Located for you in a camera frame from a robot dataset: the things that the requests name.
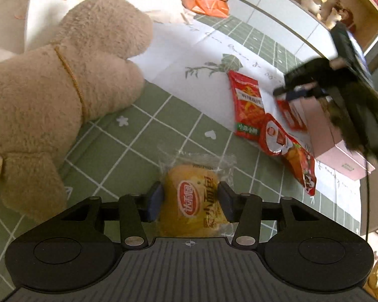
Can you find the white paper mat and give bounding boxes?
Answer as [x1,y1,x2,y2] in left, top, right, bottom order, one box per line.
[128,19,363,202]

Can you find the yellow bread packet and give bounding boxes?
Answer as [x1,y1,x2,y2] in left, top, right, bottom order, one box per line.
[157,146,237,238]

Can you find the green checked tablecloth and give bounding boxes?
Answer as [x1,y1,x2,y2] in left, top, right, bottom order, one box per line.
[0,14,366,302]

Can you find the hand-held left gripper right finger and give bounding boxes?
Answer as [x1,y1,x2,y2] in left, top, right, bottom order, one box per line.
[218,181,322,249]

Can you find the black cable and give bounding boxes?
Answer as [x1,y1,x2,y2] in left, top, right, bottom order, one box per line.
[364,160,371,243]

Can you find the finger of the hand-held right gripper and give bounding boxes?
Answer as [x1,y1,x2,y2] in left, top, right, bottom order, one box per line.
[283,58,334,86]
[272,83,326,103]

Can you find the beige plush toy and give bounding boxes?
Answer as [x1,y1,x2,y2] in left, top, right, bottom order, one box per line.
[0,0,154,224]

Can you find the pink box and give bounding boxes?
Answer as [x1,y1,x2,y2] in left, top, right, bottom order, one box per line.
[298,96,377,181]

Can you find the white rabbit figurine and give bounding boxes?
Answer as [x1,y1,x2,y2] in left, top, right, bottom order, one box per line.
[301,0,328,21]

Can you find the brown figurine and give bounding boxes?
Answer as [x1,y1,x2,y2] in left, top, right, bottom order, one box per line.
[326,0,355,30]

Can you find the large red chicken packet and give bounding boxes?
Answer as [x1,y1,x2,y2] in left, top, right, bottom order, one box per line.
[259,113,317,196]

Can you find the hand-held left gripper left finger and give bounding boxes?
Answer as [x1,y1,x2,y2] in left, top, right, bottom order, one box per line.
[60,181,162,248]

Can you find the wooden shelf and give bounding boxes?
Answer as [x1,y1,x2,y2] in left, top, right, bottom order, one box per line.
[249,0,378,54]

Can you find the small red snack packet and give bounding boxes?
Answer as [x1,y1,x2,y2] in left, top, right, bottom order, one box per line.
[276,97,307,132]

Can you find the red spicy strip packet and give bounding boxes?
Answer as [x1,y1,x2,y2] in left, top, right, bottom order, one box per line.
[227,70,268,140]

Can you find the orange plastic bag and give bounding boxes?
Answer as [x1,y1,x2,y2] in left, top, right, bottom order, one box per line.
[180,0,230,19]

